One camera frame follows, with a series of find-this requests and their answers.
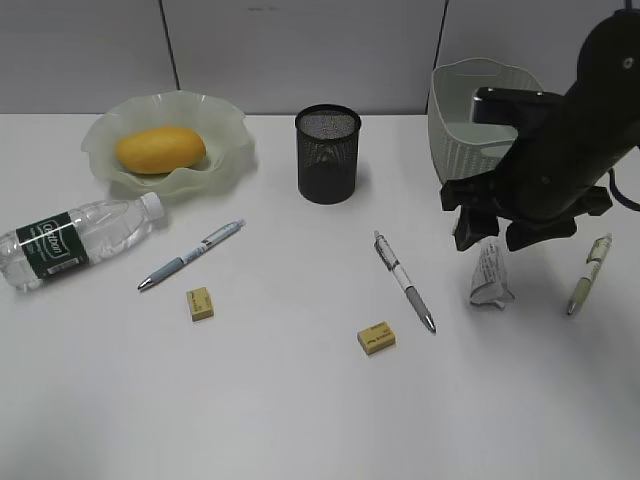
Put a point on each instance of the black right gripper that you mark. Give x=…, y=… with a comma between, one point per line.
x=545, y=171

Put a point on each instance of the waste paper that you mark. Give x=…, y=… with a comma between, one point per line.
x=489, y=284

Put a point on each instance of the green beige ballpoint pen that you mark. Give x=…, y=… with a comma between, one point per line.
x=593, y=263

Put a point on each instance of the blue grey ballpoint pen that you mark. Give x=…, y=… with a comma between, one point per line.
x=176, y=264

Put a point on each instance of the yellow mango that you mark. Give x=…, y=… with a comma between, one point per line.
x=160, y=150

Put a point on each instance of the clear plastic water bottle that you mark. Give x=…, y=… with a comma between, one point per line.
x=75, y=239

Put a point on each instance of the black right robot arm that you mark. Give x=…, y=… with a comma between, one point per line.
x=607, y=62

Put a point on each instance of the green woven plastic basket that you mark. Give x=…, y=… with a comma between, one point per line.
x=459, y=147

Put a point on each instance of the white grey ballpoint pen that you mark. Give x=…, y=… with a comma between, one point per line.
x=394, y=266

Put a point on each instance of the yellow eraser middle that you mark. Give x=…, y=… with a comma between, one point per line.
x=376, y=338

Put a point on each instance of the yellow eraser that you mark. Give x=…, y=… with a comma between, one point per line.
x=376, y=338
x=200, y=304

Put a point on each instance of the black mesh pen holder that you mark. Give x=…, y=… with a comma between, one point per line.
x=327, y=139

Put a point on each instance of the frosted green wavy plate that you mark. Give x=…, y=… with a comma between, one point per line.
x=230, y=148

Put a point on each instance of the yellow eraser left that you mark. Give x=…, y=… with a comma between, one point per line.
x=200, y=304

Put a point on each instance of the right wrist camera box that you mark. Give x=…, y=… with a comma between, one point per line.
x=517, y=108

